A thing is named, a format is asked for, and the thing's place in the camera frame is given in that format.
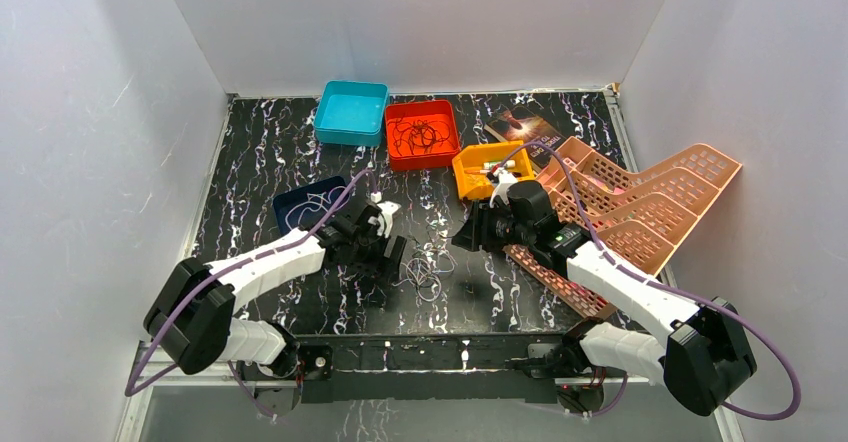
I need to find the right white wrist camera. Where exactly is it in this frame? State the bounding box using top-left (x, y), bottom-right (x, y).
top-left (486, 166), bottom-right (518, 207)

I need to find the navy blue plastic box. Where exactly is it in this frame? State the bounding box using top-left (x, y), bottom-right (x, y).
top-left (272, 176), bottom-right (346, 236)

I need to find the dark cable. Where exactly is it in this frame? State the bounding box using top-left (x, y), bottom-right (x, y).
top-left (392, 116), bottom-right (458, 157)

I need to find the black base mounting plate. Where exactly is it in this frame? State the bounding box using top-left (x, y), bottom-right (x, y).
top-left (236, 333), bottom-right (623, 413)

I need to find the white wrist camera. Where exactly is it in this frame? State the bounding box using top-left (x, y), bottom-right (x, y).
top-left (368, 192), bottom-right (400, 239)
top-left (486, 166), bottom-right (518, 207)

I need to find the teal plastic box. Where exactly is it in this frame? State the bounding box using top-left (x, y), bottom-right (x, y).
top-left (314, 80), bottom-right (389, 147)

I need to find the yellow parts bin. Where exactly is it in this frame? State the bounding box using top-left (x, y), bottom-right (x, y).
top-left (452, 141), bottom-right (522, 200)

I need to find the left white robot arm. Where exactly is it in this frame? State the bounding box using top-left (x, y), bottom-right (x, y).
top-left (143, 196), bottom-right (406, 378)

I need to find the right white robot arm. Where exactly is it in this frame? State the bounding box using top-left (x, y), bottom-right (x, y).
top-left (451, 181), bottom-right (757, 416)

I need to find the thin black cable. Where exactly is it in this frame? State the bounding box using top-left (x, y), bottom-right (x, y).
top-left (417, 216), bottom-right (465, 255)

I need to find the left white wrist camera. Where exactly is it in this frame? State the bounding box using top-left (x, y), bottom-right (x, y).
top-left (368, 192), bottom-right (400, 239)

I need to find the pink tiered file rack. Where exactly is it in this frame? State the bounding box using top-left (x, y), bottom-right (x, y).
top-left (536, 137), bottom-right (742, 276)

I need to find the red plastic box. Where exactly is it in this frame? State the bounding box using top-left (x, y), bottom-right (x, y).
top-left (385, 99), bottom-right (461, 172)

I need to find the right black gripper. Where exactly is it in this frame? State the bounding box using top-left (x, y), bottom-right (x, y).
top-left (451, 198), bottom-right (535, 252)

